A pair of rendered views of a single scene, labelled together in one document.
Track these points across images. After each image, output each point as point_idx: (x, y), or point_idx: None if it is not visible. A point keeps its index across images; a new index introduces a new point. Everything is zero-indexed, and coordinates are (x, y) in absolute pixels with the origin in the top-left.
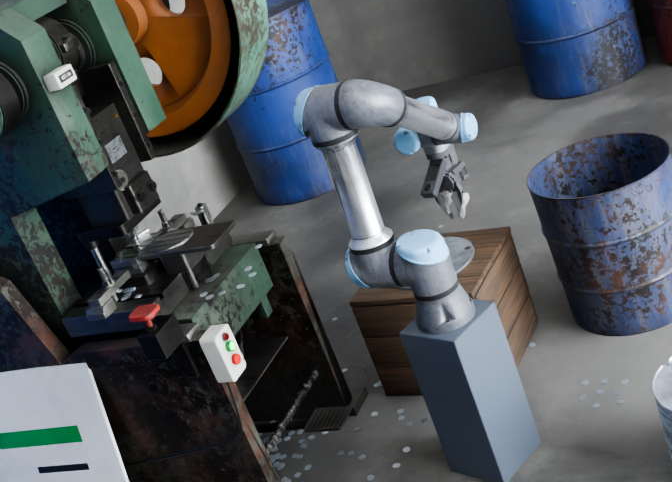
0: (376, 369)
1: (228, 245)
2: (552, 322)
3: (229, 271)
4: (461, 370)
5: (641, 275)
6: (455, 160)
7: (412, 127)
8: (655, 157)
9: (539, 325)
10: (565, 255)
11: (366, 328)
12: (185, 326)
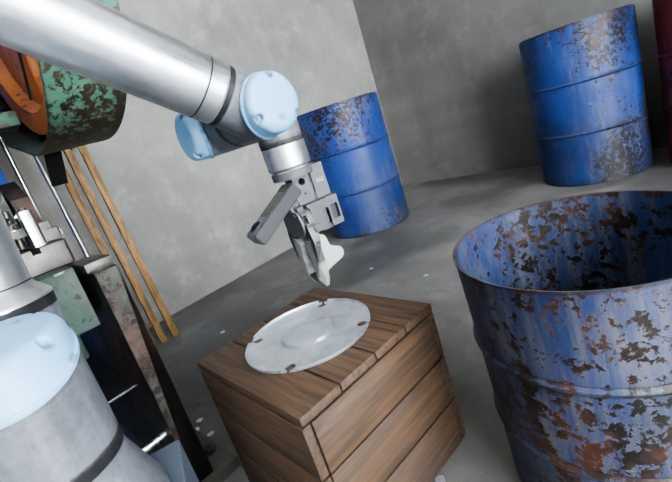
0: (235, 449)
1: (61, 265)
2: (482, 446)
3: None
4: None
5: (648, 466)
6: (323, 191)
7: (30, 48)
8: None
9: (463, 444)
10: (498, 377)
11: (216, 400)
12: None
